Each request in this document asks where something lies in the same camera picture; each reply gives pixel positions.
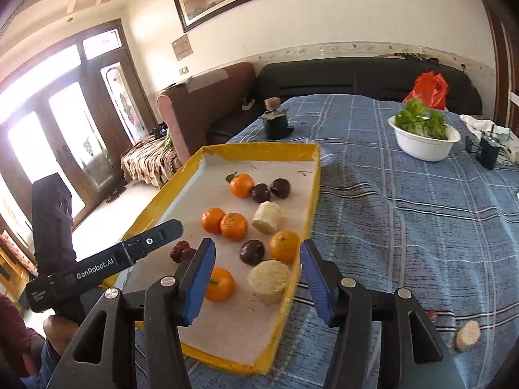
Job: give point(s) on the orange with green leaf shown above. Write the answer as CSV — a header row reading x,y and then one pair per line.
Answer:
x,y
241,186

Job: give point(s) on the black leather sofa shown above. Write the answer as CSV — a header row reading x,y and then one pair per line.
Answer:
x,y
344,77

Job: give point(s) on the wall switch plate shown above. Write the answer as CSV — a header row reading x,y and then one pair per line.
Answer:
x,y
184,70

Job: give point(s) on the white tray with yellow rim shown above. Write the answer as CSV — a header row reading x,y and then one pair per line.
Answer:
x,y
227,332

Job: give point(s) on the white cloth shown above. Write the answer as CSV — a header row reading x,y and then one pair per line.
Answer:
x,y
474,121

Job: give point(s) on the person's left hand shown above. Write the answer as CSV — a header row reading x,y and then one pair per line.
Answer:
x,y
61,332

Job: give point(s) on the person's left forearm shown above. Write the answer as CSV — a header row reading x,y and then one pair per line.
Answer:
x,y
16,332

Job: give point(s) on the patterned couch cover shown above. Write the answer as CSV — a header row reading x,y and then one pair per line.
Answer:
x,y
146,162

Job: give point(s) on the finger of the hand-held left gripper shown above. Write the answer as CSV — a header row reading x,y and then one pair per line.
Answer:
x,y
154,240

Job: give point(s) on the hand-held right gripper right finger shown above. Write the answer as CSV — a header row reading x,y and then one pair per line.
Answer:
x,y
316,279

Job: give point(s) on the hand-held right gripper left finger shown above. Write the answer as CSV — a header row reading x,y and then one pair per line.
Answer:
x,y
200,279

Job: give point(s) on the black bottle with cork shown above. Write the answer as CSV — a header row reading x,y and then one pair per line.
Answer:
x,y
275,125

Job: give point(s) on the dark plum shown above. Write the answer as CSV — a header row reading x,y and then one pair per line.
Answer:
x,y
279,188
260,193
251,252

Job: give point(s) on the green lettuce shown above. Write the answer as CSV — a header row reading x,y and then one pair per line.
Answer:
x,y
421,123

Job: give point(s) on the wooden cabinet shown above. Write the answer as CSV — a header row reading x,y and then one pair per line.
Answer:
x,y
12,259

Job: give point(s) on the wooden glass door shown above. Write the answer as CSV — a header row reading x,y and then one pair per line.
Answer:
x,y
87,129

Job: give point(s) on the peeled banana piece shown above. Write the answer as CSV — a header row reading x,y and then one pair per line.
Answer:
x,y
467,335
266,217
269,277

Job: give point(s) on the white bowl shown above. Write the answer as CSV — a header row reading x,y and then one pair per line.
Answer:
x,y
421,148

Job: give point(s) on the brown armchair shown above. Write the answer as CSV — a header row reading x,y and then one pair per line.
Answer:
x,y
202,101

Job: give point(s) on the wooden window frame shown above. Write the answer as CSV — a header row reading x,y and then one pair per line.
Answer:
x,y
500,69

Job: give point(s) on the small black container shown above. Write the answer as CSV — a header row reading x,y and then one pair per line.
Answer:
x,y
469,146

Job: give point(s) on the red plastic bag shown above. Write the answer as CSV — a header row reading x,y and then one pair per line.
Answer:
x,y
427,89

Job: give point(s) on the small wall plaque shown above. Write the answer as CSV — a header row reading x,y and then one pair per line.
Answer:
x,y
181,48

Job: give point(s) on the red date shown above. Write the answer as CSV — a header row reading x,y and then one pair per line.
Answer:
x,y
177,247
189,254

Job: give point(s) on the pair of shoes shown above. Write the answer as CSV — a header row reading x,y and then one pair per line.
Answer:
x,y
115,195

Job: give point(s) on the black cup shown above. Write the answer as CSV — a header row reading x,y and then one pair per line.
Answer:
x,y
488,154

